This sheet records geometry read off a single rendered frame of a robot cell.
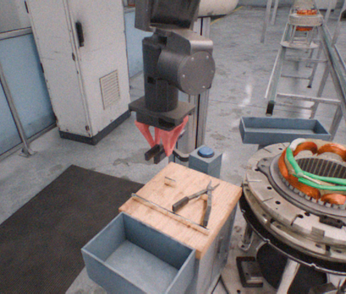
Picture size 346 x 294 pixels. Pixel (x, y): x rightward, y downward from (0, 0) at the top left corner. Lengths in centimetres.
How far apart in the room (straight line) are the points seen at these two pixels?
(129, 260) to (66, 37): 218
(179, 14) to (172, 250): 39
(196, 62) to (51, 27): 233
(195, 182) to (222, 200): 8
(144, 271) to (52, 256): 139
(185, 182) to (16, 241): 162
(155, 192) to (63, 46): 214
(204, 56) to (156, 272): 40
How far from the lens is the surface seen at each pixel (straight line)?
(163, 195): 59
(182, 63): 35
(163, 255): 57
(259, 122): 97
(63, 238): 200
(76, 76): 262
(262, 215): 59
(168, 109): 45
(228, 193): 61
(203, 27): 86
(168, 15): 41
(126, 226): 58
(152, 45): 41
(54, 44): 267
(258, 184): 60
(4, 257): 205
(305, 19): 343
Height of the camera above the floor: 146
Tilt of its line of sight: 33 degrees down
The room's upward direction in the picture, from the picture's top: straight up
